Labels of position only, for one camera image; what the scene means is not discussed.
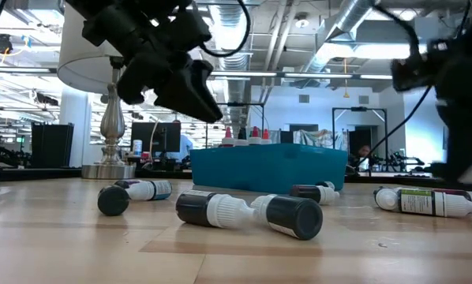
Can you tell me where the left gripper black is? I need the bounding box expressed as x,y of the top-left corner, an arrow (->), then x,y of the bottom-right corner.
117,27 -> 223,123

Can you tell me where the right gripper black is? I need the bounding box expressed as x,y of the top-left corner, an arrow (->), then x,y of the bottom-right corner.
431,23 -> 472,181

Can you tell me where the small dark red coloring bottle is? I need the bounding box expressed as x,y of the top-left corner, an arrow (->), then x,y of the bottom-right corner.
433,188 -> 472,210
289,184 -> 341,206

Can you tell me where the small green food coloring bottle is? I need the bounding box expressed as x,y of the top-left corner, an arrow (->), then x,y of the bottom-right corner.
397,188 -> 472,219

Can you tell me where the large bottle dark blue cap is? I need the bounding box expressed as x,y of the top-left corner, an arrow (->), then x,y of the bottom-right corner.
235,126 -> 249,148

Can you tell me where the small purple food coloring bottle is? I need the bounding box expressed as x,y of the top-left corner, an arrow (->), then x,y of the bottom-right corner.
113,179 -> 142,189

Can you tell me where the black computer monitor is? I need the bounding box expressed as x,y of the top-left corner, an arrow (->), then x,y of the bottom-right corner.
130,121 -> 182,155

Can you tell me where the person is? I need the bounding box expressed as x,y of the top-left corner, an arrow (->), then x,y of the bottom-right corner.
349,144 -> 373,169
178,133 -> 194,163

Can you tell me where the white lamp with shade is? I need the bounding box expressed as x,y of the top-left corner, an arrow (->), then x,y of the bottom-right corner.
57,0 -> 162,181

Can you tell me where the teal plastic tray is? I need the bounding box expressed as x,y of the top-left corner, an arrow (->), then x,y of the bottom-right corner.
189,143 -> 349,194

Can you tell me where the yellow hanging cone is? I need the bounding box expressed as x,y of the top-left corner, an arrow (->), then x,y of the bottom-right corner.
341,58 -> 350,99

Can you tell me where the black cabinet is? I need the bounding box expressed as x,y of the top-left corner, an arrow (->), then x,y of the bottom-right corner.
30,121 -> 75,169

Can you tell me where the patterned hanging cloth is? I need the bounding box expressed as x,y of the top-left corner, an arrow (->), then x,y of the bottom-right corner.
293,129 -> 350,145

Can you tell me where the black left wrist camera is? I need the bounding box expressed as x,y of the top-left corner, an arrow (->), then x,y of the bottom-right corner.
171,6 -> 214,54

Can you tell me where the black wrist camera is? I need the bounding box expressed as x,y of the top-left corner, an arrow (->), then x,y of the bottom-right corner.
389,38 -> 436,92
171,6 -> 214,54

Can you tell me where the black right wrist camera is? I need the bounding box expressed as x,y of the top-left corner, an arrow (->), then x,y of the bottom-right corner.
389,38 -> 436,92

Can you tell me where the black metal rack frame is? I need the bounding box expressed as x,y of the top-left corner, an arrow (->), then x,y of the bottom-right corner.
332,106 -> 389,166

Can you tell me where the black aluminium table frame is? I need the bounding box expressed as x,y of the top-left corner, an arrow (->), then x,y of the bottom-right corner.
0,165 -> 472,190

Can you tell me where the silver ventilation duct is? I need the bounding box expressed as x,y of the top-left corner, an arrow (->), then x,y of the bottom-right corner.
297,0 -> 379,78

